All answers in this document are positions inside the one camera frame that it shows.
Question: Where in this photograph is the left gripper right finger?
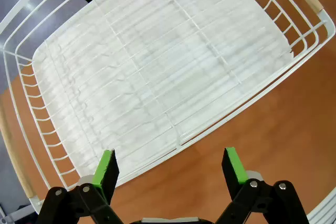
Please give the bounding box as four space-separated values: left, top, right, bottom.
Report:
215 147 309 224

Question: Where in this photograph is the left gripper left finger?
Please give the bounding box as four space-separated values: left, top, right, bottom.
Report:
35 148 124 224

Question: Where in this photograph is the white ribbed drain tray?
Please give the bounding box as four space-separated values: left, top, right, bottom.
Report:
31 0 294 180

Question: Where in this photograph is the white wire dish rack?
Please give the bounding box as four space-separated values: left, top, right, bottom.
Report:
0 0 336 207

